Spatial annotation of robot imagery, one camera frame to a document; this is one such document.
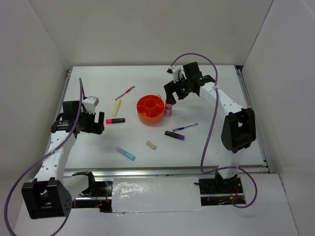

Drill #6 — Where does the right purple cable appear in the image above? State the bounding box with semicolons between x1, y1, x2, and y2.
171;53;258;208

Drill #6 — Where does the red pen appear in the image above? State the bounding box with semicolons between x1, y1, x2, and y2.
115;86;135;101

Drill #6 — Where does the orange round organizer container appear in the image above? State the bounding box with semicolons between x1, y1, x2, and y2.
136;95;165;125

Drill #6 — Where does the blue pen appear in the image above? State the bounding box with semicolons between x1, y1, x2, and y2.
172;123;198;132

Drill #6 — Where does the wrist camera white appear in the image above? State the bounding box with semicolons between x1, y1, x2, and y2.
167;65;185;83
82;96;99;114

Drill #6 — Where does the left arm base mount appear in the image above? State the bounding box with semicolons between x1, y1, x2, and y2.
72;172;113;213

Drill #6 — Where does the aluminium right rail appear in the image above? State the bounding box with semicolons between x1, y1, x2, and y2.
234;65;275;174

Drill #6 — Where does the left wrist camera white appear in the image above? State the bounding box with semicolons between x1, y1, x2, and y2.
82;96;99;114

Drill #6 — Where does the aluminium front rail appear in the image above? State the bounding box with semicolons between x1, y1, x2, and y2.
63;165;269;177

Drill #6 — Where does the purple black highlighter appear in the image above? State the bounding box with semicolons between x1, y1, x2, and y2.
164;131;185;141

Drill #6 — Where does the white cover panel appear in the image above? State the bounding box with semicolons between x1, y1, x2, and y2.
112;177;202;213

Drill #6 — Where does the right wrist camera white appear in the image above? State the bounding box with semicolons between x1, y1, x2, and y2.
167;65;185;83

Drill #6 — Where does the yellow highlighter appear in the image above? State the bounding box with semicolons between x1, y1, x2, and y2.
112;99;122;117

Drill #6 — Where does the beige eraser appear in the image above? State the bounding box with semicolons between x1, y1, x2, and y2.
146;141;157;150

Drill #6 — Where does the aluminium rail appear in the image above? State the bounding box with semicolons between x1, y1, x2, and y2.
63;165;269;177
234;65;275;174

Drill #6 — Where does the pink black highlighter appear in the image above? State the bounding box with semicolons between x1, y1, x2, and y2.
105;118;126;124

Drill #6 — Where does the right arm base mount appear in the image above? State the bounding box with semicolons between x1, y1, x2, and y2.
194;177;246;206

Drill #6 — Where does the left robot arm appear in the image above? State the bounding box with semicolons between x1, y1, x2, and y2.
22;96;104;219

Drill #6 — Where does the blue clear highlighter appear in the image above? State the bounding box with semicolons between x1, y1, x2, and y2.
116;147;136;161

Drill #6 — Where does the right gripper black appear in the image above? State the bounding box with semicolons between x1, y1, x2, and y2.
164;74;192;105

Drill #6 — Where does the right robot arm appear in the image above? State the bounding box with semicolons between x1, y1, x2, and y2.
164;62;256;193

